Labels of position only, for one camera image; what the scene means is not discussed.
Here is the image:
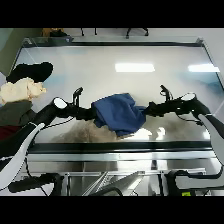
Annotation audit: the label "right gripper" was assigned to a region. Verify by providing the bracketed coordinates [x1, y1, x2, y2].
[144, 101, 170, 118]

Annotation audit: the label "grey-green garment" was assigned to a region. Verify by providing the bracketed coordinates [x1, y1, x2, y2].
[0, 99, 38, 128]

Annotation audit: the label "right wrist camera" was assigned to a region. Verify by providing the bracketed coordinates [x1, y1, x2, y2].
[158, 84, 175, 103]

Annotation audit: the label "dark red garment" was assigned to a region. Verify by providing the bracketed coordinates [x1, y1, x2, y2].
[0, 124, 22, 142]

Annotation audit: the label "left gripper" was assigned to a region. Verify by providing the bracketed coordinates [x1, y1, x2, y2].
[67, 105, 98, 122]

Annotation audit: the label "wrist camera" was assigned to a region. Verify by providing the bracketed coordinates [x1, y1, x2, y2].
[158, 84, 175, 103]
[72, 86, 85, 108]

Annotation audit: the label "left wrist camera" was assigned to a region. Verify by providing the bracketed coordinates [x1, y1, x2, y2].
[72, 86, 85, 108]

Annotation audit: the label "black chair legs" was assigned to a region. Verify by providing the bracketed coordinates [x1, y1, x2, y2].
[79, 27, 98, 36]

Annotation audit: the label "blue T-shirt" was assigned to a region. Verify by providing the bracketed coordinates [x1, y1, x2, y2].
[90, 92, 148, 138]

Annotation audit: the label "black chair base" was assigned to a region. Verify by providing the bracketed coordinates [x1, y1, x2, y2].
[125, 27, 150, 38]

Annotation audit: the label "black cable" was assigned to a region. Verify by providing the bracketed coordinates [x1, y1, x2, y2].
[89, 186, 125, 197]

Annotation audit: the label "silver frame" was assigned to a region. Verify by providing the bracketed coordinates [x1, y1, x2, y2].
[13, 150, 224, 197]

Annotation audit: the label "cream garment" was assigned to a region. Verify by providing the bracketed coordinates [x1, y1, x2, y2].
[0, 76, 48, 106]

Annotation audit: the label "black garment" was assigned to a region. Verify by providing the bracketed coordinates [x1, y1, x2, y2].
[5, 61, 55, 85]

